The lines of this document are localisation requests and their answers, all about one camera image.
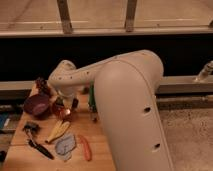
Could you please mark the red bowl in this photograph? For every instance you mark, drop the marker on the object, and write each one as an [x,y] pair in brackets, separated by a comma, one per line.
[58,111]

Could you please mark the yellow black eraser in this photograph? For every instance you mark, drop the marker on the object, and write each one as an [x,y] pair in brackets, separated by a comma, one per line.
[67,112]

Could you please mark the purple bowl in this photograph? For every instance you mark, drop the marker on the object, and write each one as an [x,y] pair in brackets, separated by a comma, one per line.
[37,104]

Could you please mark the black handled brush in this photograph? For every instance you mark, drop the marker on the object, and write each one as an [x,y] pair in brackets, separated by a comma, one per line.
[31,130]

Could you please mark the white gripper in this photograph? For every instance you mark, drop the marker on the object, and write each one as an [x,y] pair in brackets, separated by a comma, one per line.
[67,95]

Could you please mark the blue grey cloth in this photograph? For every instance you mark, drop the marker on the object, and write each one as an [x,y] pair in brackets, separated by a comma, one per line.
[64,146]

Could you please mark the yellow banana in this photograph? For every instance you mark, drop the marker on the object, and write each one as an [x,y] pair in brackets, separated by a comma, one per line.
[59,129]

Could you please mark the green plastic tray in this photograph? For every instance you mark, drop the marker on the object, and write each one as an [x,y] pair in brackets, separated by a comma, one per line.
[92,102]

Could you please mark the dark grape bunch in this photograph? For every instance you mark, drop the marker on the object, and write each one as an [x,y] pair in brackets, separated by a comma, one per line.
[41,85]

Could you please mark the red chili pepper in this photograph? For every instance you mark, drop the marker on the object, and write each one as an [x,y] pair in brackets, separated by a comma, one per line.
[86,148]

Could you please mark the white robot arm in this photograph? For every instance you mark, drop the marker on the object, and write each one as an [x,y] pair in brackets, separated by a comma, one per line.
[124,89]

